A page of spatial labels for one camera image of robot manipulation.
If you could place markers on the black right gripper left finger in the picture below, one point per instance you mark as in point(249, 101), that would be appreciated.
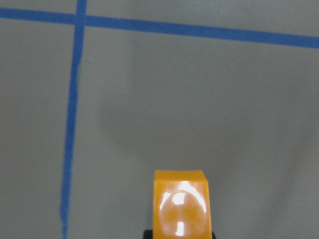
point(148, 234)

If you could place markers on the orange trapezoid block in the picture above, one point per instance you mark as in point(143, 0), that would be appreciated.
point(181, 205)

